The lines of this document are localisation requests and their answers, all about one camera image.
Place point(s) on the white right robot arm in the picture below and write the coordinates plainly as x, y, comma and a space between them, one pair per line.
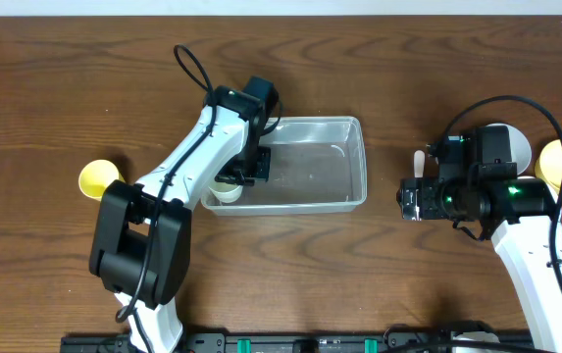
521, 219

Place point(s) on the grey plastic bowl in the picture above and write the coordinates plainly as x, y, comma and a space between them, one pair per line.
520, 147

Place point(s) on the white plastic cup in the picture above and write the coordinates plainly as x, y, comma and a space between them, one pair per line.
224, 192

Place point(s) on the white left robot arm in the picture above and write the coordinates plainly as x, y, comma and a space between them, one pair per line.
141, 244

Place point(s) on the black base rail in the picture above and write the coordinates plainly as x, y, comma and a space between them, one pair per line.
218, 342

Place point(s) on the white plastic fork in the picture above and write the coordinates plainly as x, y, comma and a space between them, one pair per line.
419, 160

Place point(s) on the clear plastic container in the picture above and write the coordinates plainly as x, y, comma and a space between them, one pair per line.
318, 166

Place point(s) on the white plastic bowl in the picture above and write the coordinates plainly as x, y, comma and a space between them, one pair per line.
481, 336

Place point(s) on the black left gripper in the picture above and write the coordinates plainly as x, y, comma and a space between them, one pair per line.
249, 168

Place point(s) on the yellow plastic cup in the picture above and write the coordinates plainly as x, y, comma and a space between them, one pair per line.
96, 176

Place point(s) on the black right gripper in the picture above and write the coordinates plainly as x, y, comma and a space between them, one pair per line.
409, 199

